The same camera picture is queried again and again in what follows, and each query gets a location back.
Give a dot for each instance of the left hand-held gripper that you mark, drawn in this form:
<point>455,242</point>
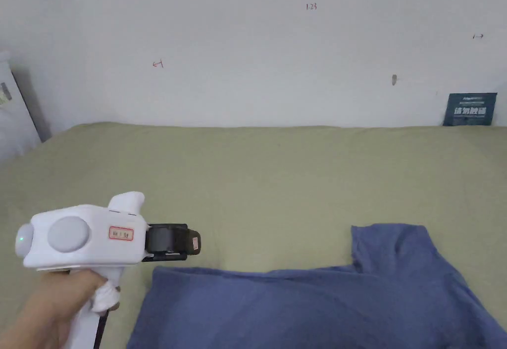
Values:
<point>79,238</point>

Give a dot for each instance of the person's left hand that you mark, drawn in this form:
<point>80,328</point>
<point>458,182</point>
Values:
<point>47,309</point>

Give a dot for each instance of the bed with pale green sheet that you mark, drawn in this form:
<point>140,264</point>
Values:
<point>253,174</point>

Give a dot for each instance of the dark blue shirt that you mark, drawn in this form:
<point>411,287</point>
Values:
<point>309,309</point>

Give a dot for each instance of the white pillow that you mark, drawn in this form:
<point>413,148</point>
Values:
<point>12,123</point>

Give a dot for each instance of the dark blue sign card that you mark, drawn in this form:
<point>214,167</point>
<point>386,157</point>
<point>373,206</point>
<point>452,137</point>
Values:
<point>470,109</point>

